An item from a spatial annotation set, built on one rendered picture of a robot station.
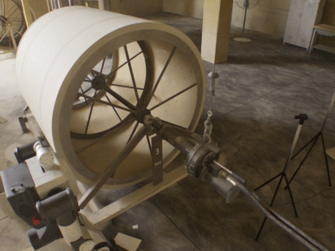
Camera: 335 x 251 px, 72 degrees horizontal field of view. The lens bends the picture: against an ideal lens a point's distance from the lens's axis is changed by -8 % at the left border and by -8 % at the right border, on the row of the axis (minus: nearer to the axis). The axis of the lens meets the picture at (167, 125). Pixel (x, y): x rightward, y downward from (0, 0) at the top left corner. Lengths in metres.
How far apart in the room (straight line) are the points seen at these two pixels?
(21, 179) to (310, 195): 2.85
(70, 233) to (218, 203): 1.90
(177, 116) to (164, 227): 1.34
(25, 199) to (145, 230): 1.57
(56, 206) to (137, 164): 2.01
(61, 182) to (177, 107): 2.19
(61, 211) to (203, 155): 1.03
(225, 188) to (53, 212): 1.11
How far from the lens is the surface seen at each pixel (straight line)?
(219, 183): 1.77
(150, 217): 2.65
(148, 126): 2.21
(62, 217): 1.11
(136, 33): 2.06
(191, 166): 1.76
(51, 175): 1.20
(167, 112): 3.24
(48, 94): 2.10
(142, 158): 3.04
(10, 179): 1.27
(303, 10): 8.93
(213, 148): 1.73
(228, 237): 2.57
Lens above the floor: 2.13
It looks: 33 degrees down
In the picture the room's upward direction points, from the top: straight up
